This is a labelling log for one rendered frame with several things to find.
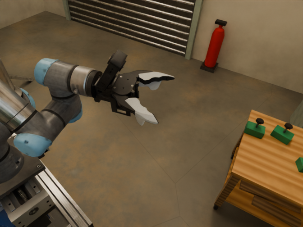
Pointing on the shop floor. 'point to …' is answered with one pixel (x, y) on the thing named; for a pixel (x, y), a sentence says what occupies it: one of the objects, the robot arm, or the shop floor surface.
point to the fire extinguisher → (214, 47)
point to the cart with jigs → (267, 172)
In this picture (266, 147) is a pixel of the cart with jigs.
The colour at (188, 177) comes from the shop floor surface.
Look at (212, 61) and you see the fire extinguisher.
